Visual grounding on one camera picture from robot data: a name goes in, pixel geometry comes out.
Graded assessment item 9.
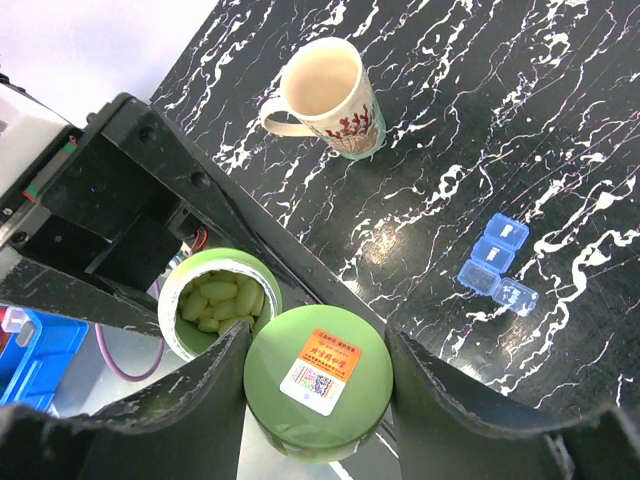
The green bottle lid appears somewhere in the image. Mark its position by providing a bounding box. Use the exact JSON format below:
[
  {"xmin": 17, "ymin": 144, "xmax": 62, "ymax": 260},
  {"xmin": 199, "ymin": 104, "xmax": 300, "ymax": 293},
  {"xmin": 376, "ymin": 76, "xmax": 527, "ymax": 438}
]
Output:
[{"xmin": 243, "ymin": 305, "xmax": 394, "ymax": 463}]

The cream floral mug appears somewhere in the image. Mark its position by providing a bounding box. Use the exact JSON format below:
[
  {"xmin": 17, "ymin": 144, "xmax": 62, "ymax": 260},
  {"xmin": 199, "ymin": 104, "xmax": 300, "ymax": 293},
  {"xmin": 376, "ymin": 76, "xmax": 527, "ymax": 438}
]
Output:
[{"xmin": 259, "ymin": 37, "xmax": 386, "ymax": 160}]

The black marble mat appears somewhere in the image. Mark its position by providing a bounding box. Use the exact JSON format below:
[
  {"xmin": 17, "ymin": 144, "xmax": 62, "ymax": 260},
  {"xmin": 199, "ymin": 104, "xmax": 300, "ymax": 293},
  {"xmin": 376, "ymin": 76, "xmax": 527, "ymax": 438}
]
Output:
[{"xmin": 152, "ymin": 1, "xmax": 639, "ymax": 417}]

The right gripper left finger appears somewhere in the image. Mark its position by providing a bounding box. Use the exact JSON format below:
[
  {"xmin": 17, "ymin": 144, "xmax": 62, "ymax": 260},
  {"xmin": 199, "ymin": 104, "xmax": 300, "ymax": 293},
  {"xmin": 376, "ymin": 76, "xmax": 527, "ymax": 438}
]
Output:
[{"xmin": 1, "ymin": 325, "xmax": 251, "ymax": 479}]

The blue storage basket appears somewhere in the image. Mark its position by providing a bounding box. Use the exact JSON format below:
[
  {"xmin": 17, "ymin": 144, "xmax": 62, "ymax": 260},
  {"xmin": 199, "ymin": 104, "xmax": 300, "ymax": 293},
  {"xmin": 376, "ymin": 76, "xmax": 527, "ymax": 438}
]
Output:
[{"xmin": 1, "ymin": 305, "xmax": 89, "ymax": 412}]

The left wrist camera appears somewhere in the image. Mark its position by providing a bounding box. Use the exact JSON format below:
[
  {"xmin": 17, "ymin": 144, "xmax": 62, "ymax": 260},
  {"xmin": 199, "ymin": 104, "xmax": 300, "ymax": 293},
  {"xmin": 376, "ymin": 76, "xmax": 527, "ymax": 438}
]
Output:
[{"xmin": 1, "ymin": 84, "xmax": 72, "ymax": 200}]

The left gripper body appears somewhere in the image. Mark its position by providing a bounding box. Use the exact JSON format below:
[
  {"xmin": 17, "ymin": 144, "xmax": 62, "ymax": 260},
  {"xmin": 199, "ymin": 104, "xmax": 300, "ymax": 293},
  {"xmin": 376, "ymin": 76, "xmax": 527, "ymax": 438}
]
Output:
[{"xmin": 1, "ymin": 93, "xmax": 206, "ymax": 291}]

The green pill bottle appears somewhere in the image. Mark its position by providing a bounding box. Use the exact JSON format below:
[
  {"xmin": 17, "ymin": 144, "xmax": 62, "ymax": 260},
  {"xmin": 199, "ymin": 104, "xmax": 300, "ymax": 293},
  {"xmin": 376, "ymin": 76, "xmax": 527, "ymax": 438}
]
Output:
[{"xmin": 157, "ymin": 248, "xmax": 283, "ymax": 361}]

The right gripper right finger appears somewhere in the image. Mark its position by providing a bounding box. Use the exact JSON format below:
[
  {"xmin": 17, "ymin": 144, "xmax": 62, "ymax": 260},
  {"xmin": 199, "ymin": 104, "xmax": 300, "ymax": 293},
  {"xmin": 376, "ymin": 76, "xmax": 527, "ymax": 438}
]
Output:
[{"xmin": 385, "ymin": 326, "xmax": 639, "ymax": 479}]

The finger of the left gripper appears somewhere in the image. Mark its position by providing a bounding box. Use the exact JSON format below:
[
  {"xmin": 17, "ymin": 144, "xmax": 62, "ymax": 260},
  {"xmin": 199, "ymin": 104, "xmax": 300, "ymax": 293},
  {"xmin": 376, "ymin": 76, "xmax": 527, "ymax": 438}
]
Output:
[
  {"xmin": 124, "ymin": 96, "xmax": 386, "ymax": 330},
  {"xmin": 1, "ymin": 247, "xmax": 162, "ymax": 338}
]

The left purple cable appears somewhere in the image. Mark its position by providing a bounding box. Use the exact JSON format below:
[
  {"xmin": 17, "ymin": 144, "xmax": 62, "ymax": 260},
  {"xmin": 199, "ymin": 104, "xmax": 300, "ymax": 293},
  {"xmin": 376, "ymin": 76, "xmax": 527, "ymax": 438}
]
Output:
[{"xmin": 94, "ymin": 279, "xmax": 166, "ymax": 384}]

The blue pill organizer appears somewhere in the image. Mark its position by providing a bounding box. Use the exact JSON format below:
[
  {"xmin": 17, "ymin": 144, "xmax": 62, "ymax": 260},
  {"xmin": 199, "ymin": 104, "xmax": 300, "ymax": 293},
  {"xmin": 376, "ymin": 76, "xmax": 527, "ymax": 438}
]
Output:
[{"xmin": 456, "ymin": 213, "xmax": 540, "ymax": 316}]

